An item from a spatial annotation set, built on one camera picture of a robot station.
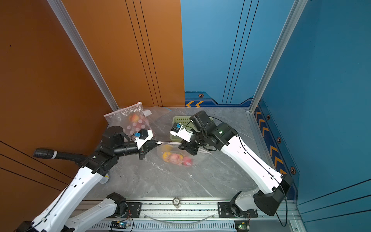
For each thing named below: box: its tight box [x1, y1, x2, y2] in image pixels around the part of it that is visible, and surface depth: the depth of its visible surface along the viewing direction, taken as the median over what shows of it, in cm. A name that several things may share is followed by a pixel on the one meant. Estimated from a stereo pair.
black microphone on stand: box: [32, 148, 88, 166], surface depth 64 cm
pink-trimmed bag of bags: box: [156, 141, 212, 168], surface depth 77 cm
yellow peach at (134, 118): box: [128, 114, 140, 123], surface depth 104 cm
